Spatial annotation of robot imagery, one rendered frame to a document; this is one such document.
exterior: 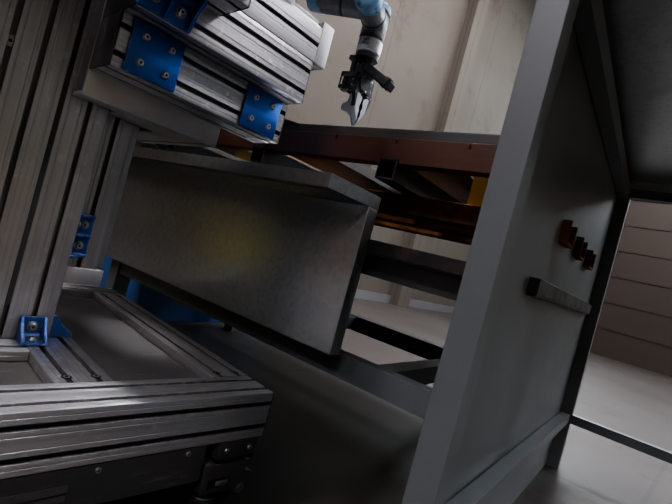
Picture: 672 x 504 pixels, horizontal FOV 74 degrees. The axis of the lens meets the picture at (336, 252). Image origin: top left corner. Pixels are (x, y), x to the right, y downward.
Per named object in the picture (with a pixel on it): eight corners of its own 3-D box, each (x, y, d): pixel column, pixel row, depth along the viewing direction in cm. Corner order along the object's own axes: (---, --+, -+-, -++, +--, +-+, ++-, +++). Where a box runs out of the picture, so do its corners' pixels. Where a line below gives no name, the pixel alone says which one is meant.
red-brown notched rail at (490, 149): (131, 137, 183) (135, 123, 183) (558, 186, 87) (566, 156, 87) (122, 133, 180) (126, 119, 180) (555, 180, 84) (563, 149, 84)
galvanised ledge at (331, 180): (110, 160, 182) (111, 153, 182) (378, 210, 105) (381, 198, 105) (57, 143, 166) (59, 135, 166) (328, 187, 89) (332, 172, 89)
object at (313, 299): (87, 244, 182) (110, 160, 182) (339, 354, 105) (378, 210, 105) (77, 242, 179) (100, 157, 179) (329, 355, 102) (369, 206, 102)
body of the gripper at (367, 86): (350, 99, 142) (359, 62, 141) (372, 100, 137) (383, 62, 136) (336, 89, 135) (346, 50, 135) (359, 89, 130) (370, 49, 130)
